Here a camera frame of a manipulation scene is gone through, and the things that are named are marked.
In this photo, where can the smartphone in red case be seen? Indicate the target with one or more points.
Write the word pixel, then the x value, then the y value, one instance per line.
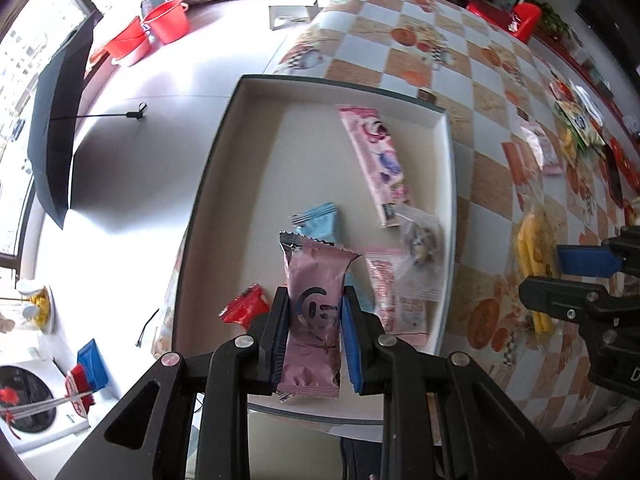
pixel 614 180

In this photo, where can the white yellow bread bag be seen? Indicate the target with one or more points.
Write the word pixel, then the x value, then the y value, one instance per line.
pixel 582 122

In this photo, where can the pink metallic snack packet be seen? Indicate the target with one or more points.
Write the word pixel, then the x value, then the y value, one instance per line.
pixel 312 280

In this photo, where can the red snack packet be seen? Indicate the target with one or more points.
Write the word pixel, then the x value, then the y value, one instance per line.
pixel 245 305
pixel 627 160
pixel 561 89

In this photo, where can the black umbrella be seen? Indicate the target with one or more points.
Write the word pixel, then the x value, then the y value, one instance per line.
pixel 55 125

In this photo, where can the red plastic chair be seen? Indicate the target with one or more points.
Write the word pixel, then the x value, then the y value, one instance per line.
pixel 525 17

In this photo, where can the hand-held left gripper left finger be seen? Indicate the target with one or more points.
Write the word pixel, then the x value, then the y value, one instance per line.
pixel 280 335

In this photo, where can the white pink cranberry packet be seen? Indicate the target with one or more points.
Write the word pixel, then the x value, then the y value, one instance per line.
pixel 395 300

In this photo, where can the green potted plant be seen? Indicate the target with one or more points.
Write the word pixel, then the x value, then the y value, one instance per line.
pixel 555 19

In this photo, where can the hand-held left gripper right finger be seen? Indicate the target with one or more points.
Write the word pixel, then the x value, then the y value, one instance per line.
pixel 350 345

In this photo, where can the pale pink snack packet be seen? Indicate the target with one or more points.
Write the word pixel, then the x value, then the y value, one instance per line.
pixel 542 152

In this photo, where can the white cardboard box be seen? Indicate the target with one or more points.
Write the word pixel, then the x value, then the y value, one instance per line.
pixel 280 160

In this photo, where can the long pink snack packet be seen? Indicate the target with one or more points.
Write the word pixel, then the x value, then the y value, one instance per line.
pixel 375 160

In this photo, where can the light blue snack packet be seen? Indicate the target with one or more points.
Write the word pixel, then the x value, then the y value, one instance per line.
pixel 322 222
pixel 366 300

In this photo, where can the clear yellow egg roll packet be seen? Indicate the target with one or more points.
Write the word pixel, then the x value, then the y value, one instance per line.
pixel 532 255

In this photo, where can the clear nut packet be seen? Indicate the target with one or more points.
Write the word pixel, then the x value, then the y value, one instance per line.
pixel 422 240

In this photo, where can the red bucket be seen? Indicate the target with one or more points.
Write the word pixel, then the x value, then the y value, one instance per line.
pixel 165 22
pixel 127 42

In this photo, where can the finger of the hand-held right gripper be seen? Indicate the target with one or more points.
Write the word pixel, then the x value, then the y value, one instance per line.
pixel 585 260
pixel 555 295

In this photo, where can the grey bucket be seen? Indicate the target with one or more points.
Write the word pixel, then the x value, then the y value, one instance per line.
pixel 154 0

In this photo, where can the blue dustpan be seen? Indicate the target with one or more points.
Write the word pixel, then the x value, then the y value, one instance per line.
pixel 94 362

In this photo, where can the white washing machine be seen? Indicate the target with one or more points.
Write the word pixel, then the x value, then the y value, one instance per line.
pixel 30 400

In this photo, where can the grey metal stand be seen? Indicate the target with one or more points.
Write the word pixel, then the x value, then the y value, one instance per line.
pixel 290 15

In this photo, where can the red brush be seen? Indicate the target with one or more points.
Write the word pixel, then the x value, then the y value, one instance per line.
pixel 80 390

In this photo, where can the plate of yellow fruit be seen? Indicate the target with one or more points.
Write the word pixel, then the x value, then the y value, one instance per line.
pixel 37 307

